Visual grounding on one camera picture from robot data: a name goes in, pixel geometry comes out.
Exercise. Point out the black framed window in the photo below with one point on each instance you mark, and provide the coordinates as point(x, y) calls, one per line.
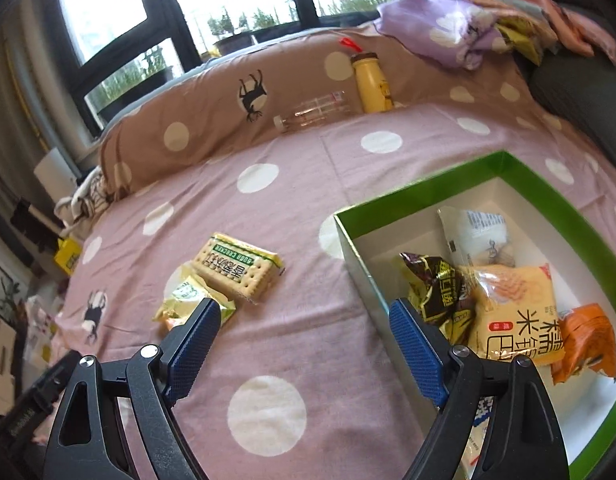
point(113, 10)

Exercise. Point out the green yellow patterned cloth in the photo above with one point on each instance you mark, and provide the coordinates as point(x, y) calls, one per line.
point(525, 35)

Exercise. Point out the purple printed cloth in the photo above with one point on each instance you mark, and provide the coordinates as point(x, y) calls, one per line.
point(428, 25)

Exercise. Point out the green yellow snack packet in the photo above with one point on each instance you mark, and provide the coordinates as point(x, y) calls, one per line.
point(180, 300)

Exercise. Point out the yellow rice cracker packet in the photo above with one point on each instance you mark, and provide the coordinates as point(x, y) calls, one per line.
point(518, 320)

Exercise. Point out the grey curtain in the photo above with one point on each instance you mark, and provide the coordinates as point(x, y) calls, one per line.
point(43, 85)

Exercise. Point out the striped white cloth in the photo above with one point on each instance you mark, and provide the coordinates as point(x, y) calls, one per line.
point(88, 197)

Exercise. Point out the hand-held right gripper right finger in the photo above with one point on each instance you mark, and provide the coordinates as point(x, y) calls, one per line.
point(418, 355)

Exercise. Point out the yellow box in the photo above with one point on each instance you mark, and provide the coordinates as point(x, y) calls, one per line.
point(68, 257)

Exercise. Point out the pink polka dot bedsheet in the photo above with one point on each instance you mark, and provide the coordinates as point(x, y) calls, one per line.
point(288, 185)

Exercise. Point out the small black planter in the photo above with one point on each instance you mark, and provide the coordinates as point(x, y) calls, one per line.
point(235, 45)

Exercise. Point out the white grey snack packet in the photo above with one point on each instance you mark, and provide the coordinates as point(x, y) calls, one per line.
point(478, 235)

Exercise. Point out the orange snack packet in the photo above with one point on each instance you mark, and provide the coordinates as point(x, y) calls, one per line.
point(585, 340)

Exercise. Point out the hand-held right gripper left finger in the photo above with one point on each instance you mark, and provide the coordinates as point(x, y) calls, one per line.
point(193, 350)

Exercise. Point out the clear plastic bottle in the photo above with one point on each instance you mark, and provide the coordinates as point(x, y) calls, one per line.
point(313, 110)

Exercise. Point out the brown polka dot cushion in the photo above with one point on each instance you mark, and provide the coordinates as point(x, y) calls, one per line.
point(198, 100)

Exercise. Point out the green cardboard box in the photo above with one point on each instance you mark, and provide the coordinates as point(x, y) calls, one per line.
point(538, 200)

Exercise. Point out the large white blue-print packet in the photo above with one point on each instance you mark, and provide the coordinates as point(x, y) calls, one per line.
point(483, 430)

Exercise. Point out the gold brown snack packet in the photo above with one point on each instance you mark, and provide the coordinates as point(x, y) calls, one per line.
point(438, 290)

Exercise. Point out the white paper roll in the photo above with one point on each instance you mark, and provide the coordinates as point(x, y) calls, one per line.
point(53, 170)

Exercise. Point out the green white soda cracker packet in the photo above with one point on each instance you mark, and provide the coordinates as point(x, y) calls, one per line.
point(238, 267)

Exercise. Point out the grey sofa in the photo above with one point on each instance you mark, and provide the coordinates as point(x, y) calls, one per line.
point(578, 90)

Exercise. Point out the yellow drink bottle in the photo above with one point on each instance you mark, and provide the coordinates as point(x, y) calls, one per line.
point(370, 85)

